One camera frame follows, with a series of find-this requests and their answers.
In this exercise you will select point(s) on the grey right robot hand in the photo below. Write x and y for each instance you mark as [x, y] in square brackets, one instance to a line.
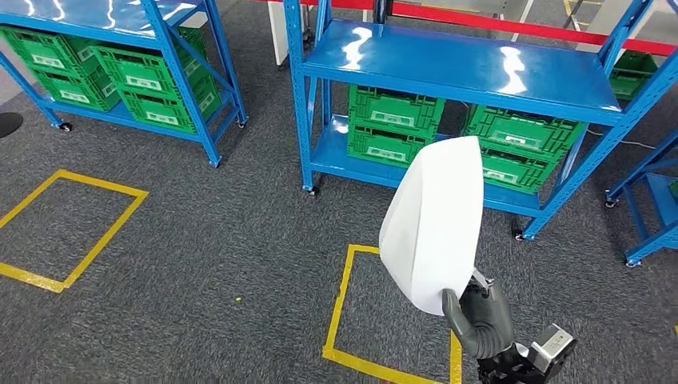
[487, 323]

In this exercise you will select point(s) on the white curved plastic part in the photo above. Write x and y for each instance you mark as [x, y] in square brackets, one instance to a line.
[429, 228]

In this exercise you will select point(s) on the green plastic crate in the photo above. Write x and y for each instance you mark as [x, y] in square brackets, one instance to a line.
[394, 106]
[508, 124]
[524, 164]
[127, 63]
[633, 69]
[159, 103]
[360, 143]
[674, 190]
[32, 45]
[58, 85]

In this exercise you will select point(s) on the red barrier belt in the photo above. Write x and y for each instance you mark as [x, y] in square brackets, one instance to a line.
[529, 27]

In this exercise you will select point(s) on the white desk panel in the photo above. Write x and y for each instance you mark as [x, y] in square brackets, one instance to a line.
[278, 32]

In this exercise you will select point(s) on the black round floor base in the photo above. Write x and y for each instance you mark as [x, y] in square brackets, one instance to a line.
[8, 125]

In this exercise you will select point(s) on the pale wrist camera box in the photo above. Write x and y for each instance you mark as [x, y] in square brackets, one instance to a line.
[553, 344]

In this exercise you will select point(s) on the black belt post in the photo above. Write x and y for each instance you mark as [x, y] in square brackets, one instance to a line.
[382, 10]

